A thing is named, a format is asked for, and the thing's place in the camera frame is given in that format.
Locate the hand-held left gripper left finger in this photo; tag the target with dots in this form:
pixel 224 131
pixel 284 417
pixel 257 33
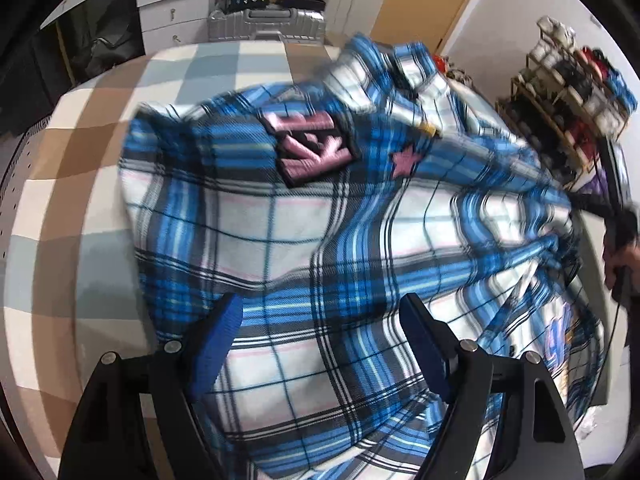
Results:
pixel 220 340

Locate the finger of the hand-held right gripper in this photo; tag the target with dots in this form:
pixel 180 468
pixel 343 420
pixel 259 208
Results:
pixel 590 206

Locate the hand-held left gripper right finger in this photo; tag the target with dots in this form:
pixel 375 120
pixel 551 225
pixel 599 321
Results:
pixel 425 340

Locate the blue plaid shirt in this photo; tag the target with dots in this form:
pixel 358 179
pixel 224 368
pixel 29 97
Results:
pixel 325 260

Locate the person's right hand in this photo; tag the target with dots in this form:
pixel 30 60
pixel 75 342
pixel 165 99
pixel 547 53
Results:
pixel 625 270

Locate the wooden shoe rack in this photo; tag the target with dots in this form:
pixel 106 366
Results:
pixel 565 105

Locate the red bag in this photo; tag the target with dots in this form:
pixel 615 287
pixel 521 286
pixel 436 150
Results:
pixel 441 65

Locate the tan wooden door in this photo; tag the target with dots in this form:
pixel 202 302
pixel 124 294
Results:
pixel 430 0

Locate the silver suitcase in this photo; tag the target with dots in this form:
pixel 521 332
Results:
pixel 265 25

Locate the black glass cabinet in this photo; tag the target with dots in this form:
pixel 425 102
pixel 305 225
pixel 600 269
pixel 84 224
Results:
pixel 105 40

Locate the white drawer cabinet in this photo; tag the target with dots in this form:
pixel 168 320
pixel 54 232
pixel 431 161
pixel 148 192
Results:
pixel 170 5

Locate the black box with lights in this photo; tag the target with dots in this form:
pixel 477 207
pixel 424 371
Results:
pixel 247 0

